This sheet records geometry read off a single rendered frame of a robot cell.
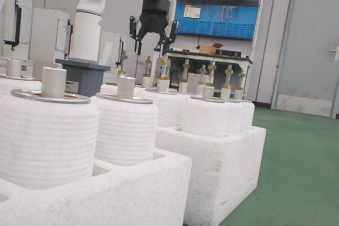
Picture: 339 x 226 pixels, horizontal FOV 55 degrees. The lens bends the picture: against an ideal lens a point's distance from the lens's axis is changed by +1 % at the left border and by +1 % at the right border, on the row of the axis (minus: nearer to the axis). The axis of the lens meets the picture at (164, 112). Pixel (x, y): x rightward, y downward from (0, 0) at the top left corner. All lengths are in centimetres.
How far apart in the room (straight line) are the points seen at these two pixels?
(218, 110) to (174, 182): 27
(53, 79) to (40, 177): 9
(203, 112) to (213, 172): 12
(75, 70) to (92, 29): 16
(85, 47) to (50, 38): 236
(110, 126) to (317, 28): 575
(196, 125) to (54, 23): 297
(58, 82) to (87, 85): 85
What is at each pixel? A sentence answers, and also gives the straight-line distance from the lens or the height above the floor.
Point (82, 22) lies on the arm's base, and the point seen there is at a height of 44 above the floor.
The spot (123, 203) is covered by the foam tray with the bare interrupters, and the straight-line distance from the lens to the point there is 35.
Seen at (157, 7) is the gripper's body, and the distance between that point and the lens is 90.
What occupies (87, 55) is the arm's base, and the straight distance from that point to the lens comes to 120.
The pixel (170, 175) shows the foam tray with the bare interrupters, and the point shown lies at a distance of 42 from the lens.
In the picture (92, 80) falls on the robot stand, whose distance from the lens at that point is 119.
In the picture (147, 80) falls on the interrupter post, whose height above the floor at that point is 27.
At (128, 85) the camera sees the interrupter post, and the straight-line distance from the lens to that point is 42.
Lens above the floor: 29
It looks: 6 degrees down
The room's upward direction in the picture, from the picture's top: 8 degrees clockwise
